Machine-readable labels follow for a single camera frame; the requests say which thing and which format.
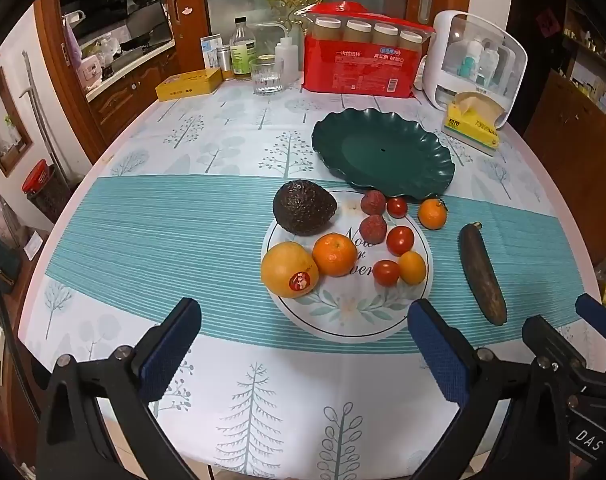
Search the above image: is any dark brown cucumber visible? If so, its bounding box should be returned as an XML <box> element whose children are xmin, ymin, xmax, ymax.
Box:
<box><xmin>458</xmin><ymin>222</ymin><xmax>508</xmax><ymax>326</ymax></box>

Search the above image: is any clear drinking glass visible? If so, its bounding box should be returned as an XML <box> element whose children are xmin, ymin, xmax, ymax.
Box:
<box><xmin>249</xmin><ymin>56</ymin><xmax>285</xmax><ymax>97</ymax></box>

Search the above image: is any wooden picture frame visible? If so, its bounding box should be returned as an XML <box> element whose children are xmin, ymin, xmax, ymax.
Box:
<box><xmin>0</xmin><ymin>66</ymin><xmax>34</xmax><ymax>179</ymax></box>

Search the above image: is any yellow flat box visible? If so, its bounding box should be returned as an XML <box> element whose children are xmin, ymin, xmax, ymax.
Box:
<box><xmin>155</xmin><ymin>67</ymin><xmax>223</xmax><ymax>103</ymax></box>

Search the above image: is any white squeeze bottle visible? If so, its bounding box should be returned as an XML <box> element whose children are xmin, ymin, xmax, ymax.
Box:
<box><xmin>274</xmin><ymin>25</ymin><xmax>299</xmax><ymax>84</ymax></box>

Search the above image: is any yellow grapefruit with red sticker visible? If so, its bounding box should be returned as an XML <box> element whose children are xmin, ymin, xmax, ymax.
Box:
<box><xmin>261</xmin><ymin>241</ymin><xmax>320</xmax><ymax>299</ymax></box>

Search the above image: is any purple hanging bag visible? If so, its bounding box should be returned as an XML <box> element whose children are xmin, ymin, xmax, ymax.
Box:
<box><xmin>61</xmin><ymin>11</ymin><xmax>84</xmax><ymax>69</ymax></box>

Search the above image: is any red lychee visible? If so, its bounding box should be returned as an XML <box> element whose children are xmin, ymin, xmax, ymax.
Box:
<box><xmin>359</xmin><ymin>214</ymin><xmax>388</xmax><ymax>245</ymax></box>
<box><xmin>360</xmin><ymin>190</ymin><xmax>387</xmax><ymax>216</ymax></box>

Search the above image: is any dark avocado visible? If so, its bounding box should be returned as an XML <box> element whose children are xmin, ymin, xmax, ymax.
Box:
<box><xmin>272</xmin><ymin>179</ymin><xmax>338</xmax><ymax>236</ymax></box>

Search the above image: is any wooden shelf cabinet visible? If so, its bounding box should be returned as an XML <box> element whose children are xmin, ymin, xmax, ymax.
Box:
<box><xmin>523</xmin><ymin>0</ymin><xmax>606</xmax><ymax>263</ymax></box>

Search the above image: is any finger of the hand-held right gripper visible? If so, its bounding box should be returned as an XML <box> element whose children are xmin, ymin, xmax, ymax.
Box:
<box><xmin>522</xmin><ymin>315</ymin><xmax>590</xmax><ymax>377</ymax></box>
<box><xmin>575</xmin><ymin>293</ymin><xmax>606</xmax><ymax>342</ymax></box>

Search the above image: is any blue and white carton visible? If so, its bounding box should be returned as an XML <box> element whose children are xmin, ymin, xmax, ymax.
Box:
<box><xmin>200</xmin><ymin>33</ymin><xmax>223</xmax><ymax>70</ymax></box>

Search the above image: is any small metal can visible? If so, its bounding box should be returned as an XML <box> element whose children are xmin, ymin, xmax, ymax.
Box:
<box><xmin>217</xmin><ymin>45</ymin><xmax>234</xmax><ymax>81</ymax></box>

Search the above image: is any yellow tissue pack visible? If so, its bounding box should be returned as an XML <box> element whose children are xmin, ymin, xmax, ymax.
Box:
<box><xmin>442</xmin><ymin>91</ymin><xmax>500</xmax><ymax>157</ymax></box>

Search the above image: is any wooden kitchen cabinet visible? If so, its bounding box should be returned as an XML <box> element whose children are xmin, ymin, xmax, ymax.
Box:
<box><xmin>85</xmin><ymin>46</ymin><xmax>182</xmax><ymax>132</ymax></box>

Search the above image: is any large orange tangerine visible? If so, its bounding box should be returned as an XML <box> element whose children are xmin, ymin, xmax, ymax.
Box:
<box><xmin>312</xmin><ymin>233</ymin><xmax>359</xmax><ymax>277</ymax></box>

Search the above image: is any small tangerine with stem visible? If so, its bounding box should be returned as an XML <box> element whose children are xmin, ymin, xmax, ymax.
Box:
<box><xmin>417</xmin><ymin>198</ymin><xmax>448</xmax><ymax>231</ymax></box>

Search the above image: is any small yellow kumquat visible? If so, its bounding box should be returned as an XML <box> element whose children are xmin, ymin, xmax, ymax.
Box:
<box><xmin>398</xmin><ymin>251</ymin><xmax>428</xmax><ymax>286</ymax></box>

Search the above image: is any red box with jars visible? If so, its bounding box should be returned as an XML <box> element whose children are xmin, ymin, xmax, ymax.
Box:
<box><xmin>303</xmin><ymin>2</ymin><xmax>437</xmax><ymax>99</ymax></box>

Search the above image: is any dark basket with red lid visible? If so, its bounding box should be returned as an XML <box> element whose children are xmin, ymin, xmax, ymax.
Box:
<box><xmin>22</xmin><ymin>159</ymin><xmax>72</xmax><ymax>222</ymax></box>

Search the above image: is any dark green scalloped plate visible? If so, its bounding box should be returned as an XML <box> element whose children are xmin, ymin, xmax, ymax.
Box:
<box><xmin>311</xmin><ymin>107</ymin><xmax>456</xmax><ymax>199</ymax></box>

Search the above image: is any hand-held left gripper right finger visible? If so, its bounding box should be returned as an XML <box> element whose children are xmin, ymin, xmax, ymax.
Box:
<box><xmin>407</xmin><ymin>298</ymin><xmax>570</xmax><ymax>480</ymax></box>

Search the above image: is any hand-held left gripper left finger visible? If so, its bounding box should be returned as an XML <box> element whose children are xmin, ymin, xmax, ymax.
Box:
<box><xmin>35</xmin><ymin>297</ymin><xmax>203</xmax><ymax>480</ymax></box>

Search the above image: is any white cosmetics storage box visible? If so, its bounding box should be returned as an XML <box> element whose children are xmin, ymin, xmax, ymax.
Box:
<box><xmin>422</xmin><ymin>10</ymin><xmax>528</xmax><ymax>126</ymax></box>

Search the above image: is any glass bottle with green label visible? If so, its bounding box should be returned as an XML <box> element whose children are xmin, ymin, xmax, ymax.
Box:
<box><xmin>230</xmin><ymin>16</ymin><xmax>258</xmax><ymax>82</ymax></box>

